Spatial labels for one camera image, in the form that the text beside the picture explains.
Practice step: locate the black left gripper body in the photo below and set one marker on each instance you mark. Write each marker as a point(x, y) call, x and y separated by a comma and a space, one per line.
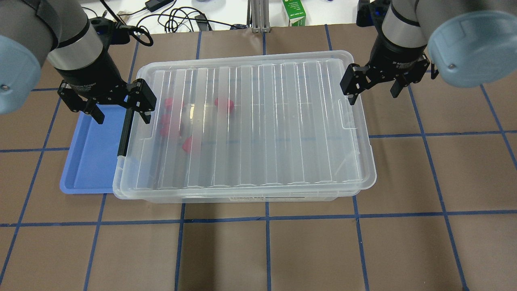
point(92, 72)

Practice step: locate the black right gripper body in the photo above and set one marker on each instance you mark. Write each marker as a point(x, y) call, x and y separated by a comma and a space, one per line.
point(398, 54)

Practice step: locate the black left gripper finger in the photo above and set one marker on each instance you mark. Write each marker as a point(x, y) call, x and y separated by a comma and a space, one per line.
point(97, 114)
point(146, 116)

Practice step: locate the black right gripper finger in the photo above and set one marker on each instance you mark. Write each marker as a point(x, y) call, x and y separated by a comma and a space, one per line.
point(352, 98)
point(397, 88)

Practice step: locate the red block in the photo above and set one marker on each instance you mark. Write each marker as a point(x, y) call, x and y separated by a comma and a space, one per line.
point(188, 145)
point(224, 104)

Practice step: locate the clear plastic box lid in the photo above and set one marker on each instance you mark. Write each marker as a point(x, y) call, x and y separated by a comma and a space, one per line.
point(292, 129)

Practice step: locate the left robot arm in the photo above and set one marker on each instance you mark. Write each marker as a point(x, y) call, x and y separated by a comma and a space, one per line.
point(60, 32)

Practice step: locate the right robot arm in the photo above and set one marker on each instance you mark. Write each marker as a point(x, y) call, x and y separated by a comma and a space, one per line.
point(467, 42)

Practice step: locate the blue plastic tray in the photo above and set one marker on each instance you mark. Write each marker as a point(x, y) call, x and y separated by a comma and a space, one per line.
point(93, 153)

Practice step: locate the clear plastic storage box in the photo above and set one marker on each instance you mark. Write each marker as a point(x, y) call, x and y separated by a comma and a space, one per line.
point(230, 198)

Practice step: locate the black power adapter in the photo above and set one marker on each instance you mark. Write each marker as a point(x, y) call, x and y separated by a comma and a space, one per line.
point(154, 5)

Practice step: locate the green white carton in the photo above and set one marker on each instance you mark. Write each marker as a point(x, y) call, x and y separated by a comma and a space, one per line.
point(294, 13)

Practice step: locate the black box latch handle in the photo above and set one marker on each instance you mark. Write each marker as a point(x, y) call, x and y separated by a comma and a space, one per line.
point(125, 133)

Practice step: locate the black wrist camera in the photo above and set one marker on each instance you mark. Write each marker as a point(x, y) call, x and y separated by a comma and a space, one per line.
point(110, 32)
point(371, 12)

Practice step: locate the aluminium frame post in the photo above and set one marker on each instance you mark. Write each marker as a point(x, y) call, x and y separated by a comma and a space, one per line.
point(258, 16)

